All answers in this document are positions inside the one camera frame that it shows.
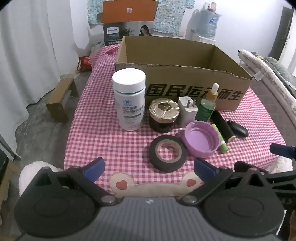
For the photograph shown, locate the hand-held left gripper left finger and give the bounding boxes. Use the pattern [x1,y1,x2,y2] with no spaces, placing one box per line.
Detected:
[35,157,119,205]

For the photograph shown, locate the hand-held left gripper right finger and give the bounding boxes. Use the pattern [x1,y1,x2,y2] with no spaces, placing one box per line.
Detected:
[180,158,271,205]

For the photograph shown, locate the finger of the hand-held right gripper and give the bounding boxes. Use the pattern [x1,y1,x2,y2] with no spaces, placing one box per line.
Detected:
[270,143,296,160]
[234,161,296,200]

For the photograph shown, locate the purple plastic lid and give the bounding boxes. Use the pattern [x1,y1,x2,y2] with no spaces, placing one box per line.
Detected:
[181,121,220,158]

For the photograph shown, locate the green lip balm tube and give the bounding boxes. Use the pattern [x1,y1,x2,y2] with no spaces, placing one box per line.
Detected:
[211,124,228,154]

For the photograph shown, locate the black key fob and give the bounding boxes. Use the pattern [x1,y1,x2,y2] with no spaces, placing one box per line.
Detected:
[226,120,249,138]

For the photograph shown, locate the black cylinder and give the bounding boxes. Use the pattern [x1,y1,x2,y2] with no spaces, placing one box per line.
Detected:
[212,111,236,143]

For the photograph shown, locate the black tape roll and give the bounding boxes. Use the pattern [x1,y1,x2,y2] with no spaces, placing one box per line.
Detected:
[149,136,188,173]

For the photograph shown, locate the green dropper bottle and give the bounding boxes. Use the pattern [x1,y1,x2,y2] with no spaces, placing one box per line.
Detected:
[195,83,220,122]

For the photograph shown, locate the white plug charger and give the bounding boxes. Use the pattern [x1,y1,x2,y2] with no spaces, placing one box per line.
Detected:
[178,96,198,128]

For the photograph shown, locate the gold lid glass jar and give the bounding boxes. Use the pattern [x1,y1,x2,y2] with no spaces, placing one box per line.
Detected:
[148,98,179,133]

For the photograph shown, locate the white supplement bottle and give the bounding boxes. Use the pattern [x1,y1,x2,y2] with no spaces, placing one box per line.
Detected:
[112,69,146,131]

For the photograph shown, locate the brown cardboard box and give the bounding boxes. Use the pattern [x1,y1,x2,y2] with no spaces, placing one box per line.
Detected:
[115,35,253,112]

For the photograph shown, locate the grey upholstered bed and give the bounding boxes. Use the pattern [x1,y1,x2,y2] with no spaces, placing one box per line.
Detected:
[251,79,296,142]

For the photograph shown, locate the white fluffy mat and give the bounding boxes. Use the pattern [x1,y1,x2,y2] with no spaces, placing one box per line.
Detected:
[18,155,294,198]

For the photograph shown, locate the beige heart paw cushion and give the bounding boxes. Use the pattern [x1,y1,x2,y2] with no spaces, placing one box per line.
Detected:
[109,170,204,198]

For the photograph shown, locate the grey blanket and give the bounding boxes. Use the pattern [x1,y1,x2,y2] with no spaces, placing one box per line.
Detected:
[264,57,296,93]

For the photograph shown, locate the white fluffy blanket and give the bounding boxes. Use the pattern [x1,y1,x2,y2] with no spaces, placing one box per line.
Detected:
[237,49,296,126]

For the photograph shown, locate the red snack package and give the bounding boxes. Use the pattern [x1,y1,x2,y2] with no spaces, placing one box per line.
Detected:
[77,56,92,73]

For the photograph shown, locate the brown door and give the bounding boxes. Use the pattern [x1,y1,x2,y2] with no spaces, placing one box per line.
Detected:
[268,6,294,58]

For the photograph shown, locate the white curtain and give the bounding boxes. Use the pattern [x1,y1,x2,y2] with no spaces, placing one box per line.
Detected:
[0,5,90,160]

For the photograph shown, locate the white water dispenser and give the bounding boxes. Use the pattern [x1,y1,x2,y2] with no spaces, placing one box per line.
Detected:
[185,9,216,45]

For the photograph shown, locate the blue water jug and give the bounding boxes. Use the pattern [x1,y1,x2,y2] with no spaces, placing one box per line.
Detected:
[199,8,222,38]

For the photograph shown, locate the orange printed product box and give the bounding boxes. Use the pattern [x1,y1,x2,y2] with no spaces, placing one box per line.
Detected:
[97,0,160,47]

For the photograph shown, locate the floral wall cloth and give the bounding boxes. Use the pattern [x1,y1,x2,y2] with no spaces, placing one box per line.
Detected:
[87,0,196,36]

